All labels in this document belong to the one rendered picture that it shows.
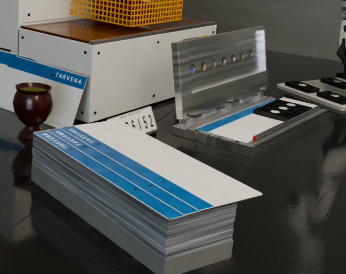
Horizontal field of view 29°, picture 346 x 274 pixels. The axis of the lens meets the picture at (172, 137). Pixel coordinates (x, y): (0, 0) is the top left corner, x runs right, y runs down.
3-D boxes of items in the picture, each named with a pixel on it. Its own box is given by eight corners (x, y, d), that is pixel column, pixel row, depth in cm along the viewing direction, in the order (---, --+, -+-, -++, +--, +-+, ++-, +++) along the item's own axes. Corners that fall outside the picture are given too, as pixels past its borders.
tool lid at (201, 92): (177, 42, 151) (170, 42, 152) (183, 126, 155) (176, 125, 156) (265, 25, 186) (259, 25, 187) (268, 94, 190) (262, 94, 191)
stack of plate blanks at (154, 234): (231, 257, 103) (238, 201, 100) (163, 279, 95) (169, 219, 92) (92, 168, 132) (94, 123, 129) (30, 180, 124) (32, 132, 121)
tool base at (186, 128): (251, 157, 147) (253, 141, 146) (171, 134, 157) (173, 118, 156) (326, 118, 182) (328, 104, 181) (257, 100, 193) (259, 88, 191)
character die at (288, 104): (303, 114, 175) (304, 110, 175) (269, 106, 180) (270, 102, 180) (311, 111, 179) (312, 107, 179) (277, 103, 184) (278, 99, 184)
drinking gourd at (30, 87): (39, 145, 142) (40, 94, 138) (4, 137, 144) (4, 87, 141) (59, 135, 150) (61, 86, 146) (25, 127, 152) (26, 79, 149)
